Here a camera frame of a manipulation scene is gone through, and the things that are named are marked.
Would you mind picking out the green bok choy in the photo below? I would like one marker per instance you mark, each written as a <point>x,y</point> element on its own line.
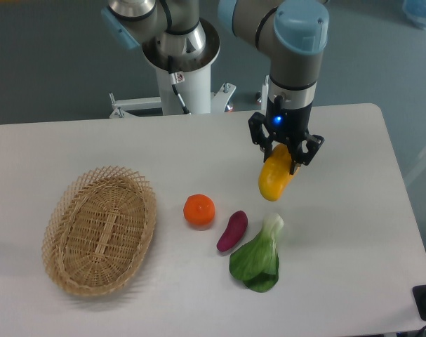
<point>256,263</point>

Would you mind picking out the woven wicker basket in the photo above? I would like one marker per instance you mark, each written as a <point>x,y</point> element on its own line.
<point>100,231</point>

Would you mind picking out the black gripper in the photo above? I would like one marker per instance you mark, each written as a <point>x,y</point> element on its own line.
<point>285,125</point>

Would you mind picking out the blue plastic bag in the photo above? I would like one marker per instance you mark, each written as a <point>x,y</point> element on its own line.
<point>415,11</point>

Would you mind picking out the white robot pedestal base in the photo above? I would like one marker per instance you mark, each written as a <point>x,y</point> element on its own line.
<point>182,63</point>

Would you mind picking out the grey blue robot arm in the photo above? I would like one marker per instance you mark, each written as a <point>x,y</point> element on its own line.
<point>292,34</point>

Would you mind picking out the orange tangerine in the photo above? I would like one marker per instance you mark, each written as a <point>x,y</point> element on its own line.
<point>199,210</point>

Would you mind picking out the yellow mango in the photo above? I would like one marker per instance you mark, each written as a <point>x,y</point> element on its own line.
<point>275,174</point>

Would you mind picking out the purple sweet potato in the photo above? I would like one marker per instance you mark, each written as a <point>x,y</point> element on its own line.
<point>235,230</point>

